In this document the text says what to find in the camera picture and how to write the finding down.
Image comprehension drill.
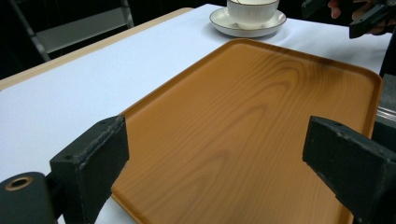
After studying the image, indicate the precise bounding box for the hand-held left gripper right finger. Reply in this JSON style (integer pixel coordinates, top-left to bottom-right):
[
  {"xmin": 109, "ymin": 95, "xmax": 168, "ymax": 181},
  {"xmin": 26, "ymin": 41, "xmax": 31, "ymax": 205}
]
[{"xmin": 302, "ymin": 115, "xmax": 396, "ymax": 224}]

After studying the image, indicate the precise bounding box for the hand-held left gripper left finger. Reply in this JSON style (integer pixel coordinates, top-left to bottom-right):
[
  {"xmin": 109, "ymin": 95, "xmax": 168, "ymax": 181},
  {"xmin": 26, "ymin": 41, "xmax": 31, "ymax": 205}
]
[{"xmin": 49, "ymin": 114, "xmax": 130, "ymax": 224}]

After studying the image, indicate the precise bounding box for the white ribbed cup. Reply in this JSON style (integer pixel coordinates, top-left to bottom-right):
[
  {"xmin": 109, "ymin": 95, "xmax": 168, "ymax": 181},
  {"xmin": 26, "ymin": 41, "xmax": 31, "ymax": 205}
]
[{"xmin": 226, "ymin": 0, "xmax": 280, "ymax": 31}]

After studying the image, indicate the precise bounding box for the white saucer with dark rim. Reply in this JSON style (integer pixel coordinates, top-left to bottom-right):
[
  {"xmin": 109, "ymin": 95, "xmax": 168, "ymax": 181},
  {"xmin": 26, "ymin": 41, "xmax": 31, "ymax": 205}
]
[{"xmin": 208, "ymin": 7, "xmax": 288, "ymax": 39}]

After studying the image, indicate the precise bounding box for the brown wooden tray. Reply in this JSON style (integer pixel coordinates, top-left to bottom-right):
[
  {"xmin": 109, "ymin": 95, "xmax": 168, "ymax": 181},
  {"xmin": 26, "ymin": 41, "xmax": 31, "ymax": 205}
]
[{"xmin": 110, "ymin": 37, "xmax": 384, "ymax": 224}]

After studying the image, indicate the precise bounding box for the white table cover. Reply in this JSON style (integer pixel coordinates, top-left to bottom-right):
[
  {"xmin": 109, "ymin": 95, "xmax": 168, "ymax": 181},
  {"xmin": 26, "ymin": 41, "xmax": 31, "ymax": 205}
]
[{"xmin": 0, "ymin": 3, "xmax": 393, "ymax": 224}]

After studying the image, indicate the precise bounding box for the grey folding chair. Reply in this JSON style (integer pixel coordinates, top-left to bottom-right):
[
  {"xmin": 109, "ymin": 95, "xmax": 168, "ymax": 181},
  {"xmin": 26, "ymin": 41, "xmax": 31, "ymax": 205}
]
[{"xmin": 7, "ymin": 0, "xmax": 135, "ymax": 63}]

